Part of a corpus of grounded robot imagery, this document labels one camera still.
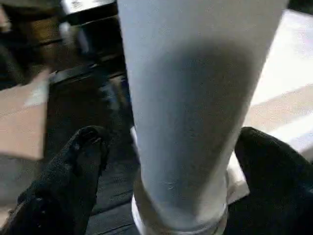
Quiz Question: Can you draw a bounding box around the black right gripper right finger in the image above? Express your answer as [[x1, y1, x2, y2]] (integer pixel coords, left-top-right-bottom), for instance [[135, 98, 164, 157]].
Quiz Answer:
[[227, 126, 313, 235]]

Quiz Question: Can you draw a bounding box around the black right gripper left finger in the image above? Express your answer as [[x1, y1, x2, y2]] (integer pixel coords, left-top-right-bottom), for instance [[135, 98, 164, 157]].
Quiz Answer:
[[0, 126, 111, 235]]

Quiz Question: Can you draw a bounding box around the white plastic table top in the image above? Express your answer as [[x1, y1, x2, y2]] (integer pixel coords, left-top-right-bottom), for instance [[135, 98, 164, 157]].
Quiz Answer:
[[130, 10, 313, 235]]

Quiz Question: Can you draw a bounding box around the white plastic table leg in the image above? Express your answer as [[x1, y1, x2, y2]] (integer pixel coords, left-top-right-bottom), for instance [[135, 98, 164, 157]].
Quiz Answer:
[[117, 0, 289, 231]]

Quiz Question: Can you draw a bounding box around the black table mat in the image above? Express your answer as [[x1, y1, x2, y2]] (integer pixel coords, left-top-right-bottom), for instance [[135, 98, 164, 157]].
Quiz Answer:
[[44, 73, 145, 235]]

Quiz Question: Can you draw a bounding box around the brown cardboard box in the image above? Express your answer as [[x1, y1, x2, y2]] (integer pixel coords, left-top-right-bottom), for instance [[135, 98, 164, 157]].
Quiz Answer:
[[0, 69, 50, 160]]

